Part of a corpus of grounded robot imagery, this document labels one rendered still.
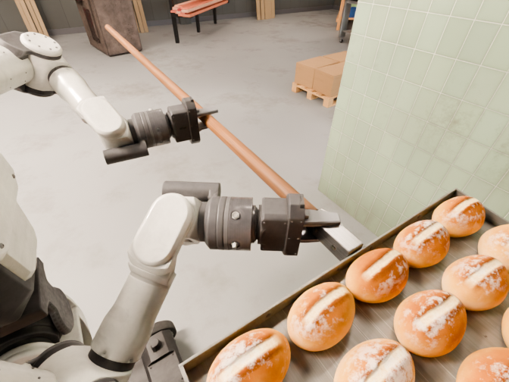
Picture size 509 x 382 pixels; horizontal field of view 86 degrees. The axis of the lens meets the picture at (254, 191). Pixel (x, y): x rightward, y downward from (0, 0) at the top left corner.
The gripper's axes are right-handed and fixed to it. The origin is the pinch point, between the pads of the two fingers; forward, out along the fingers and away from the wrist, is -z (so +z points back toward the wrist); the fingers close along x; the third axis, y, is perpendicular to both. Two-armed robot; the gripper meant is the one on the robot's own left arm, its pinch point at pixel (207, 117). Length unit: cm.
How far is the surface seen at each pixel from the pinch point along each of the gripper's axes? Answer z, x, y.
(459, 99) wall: -120, 16, -3
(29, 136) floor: 125, 123, -277
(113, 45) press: 12, 103, -555
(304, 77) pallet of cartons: -211, 97, -252
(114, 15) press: -5, 57, -558
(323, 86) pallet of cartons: -218, 97, -216
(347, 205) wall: -115, 115, -39
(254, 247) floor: -34, 122, -38
